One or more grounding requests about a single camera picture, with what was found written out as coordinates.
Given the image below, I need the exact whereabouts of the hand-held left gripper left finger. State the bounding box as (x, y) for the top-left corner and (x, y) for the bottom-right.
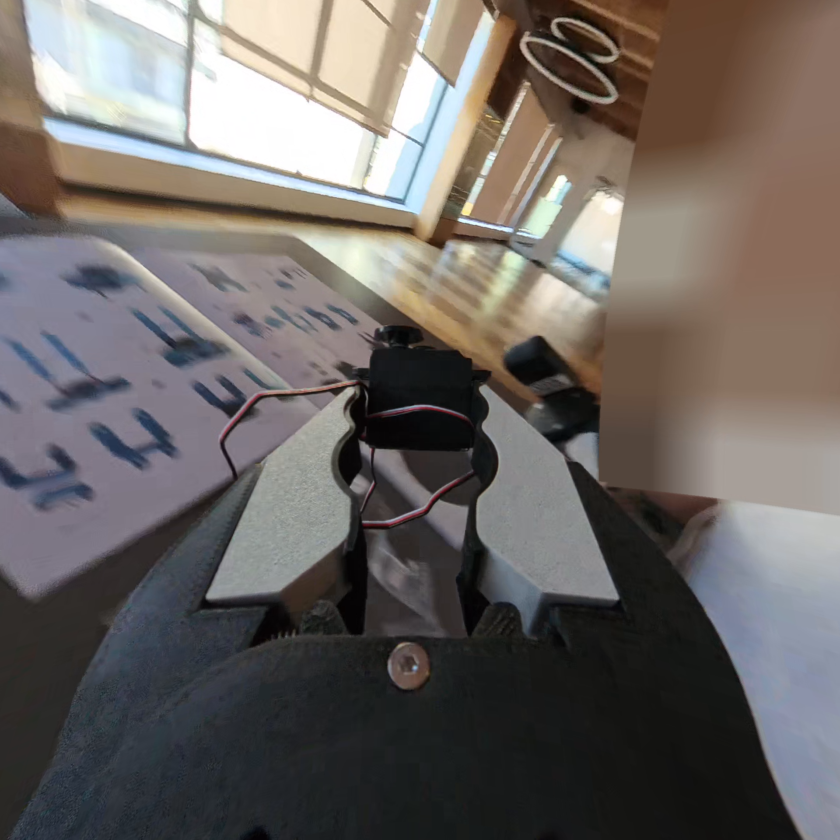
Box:
(205, 387), (366, 636)

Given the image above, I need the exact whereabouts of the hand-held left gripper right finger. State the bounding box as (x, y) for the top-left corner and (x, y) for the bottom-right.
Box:
(457, 385), (622, 637)

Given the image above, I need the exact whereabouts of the red white black servo cable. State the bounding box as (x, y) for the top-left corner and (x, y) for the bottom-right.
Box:
(220, 381), (479, 531)

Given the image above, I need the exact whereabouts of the black servo motor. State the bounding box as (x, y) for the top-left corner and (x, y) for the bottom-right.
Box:
(357, 325), (492, 452)

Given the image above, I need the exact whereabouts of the dark desk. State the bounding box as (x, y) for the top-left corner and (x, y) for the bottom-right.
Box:
(0, 197), (500, 840)

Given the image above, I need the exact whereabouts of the printed instruction booklet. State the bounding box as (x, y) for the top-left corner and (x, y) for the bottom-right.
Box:
(0, 235), (395, 601)

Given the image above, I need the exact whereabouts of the large window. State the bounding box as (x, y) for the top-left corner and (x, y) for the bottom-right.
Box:
(26, 0), (460, 198)

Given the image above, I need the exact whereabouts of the large white ring lamp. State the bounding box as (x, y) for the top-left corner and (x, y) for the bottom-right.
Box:
(520, 34), (620, 105)

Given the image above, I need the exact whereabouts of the small white ring lamp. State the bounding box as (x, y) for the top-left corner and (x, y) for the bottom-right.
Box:
(550, 16), (622, 64)

